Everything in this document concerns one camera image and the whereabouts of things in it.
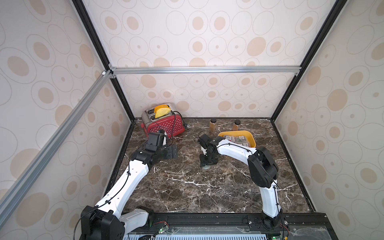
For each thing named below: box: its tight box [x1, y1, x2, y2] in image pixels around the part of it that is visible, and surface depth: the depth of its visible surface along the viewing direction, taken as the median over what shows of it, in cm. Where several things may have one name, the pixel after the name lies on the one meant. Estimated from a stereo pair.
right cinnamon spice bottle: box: [233, 119, 241, 131], surface depth 108 cm
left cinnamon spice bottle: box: [209, 118, 217, 132], surface depth 109 cm
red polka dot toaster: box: [141, 107, 186, 137], surface depth 99 cm
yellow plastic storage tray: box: [218, 130, 256, 148], surface depth 106 cm
